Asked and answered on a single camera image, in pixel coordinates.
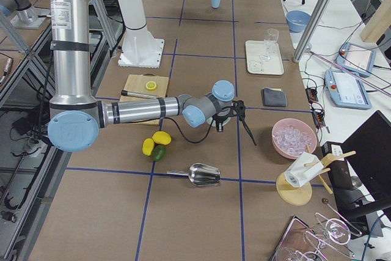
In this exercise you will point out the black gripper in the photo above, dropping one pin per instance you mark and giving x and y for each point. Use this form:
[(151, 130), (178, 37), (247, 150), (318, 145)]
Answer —
[(243, 119)]

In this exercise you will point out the green bowl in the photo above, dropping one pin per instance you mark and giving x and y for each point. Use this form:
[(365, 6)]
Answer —
[(212, 122)]

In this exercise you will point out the light blue plastic cup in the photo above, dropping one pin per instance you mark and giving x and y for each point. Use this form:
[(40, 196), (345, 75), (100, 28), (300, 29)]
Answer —
[(215, 4)]

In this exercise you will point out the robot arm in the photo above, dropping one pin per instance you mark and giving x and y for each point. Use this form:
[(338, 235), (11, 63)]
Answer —
[(76, 116)]

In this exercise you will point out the steel ice scoop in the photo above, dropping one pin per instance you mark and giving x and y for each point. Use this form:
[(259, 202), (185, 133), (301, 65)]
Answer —
[(201, 175)]

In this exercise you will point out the clear ice cubes pile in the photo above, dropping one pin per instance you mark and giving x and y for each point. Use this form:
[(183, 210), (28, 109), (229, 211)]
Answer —
[(292, 141)]

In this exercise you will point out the pink bowl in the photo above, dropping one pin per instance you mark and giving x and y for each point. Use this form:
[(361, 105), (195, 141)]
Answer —
[(302, 126)]

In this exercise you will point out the dark blue bowl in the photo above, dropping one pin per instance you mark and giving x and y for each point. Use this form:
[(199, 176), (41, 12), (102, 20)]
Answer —
[(297, 20)]

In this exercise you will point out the green lime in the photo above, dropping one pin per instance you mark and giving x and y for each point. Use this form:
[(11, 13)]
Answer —
[(158, 153)]

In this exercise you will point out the yellow lemon half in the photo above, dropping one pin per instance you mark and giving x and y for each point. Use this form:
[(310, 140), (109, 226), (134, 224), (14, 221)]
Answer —
[(151, 85)]

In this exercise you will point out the white bear tray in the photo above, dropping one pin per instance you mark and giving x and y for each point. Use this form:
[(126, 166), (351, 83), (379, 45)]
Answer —
[(257, 65)]

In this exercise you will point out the wooden cutting board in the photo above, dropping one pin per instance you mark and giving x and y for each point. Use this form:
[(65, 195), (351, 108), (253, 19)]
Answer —
[(136, 83)]

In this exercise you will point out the white paper box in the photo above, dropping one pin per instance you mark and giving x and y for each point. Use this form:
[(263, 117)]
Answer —
[(303, 169)]

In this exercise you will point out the steel muddler rod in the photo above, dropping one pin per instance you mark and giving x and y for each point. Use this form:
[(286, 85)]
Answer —
[(127, 93)]

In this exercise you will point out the clear wine glass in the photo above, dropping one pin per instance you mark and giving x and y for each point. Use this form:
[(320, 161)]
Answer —
[(270, 42)]

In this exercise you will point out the blue teach pendant tablet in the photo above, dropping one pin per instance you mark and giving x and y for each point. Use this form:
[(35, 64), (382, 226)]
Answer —
[(345, 91), (356, 58)]

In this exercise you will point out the black laptop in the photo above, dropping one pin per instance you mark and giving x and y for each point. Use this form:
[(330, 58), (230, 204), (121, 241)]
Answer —
[(371, 163)]

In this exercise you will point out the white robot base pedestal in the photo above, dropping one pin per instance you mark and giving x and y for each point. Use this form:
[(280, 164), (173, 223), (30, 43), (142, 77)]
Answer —
[(139, 47)]

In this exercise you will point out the aluminium frame post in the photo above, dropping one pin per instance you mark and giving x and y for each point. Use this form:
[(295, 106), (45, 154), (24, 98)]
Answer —
[(308, 32)]

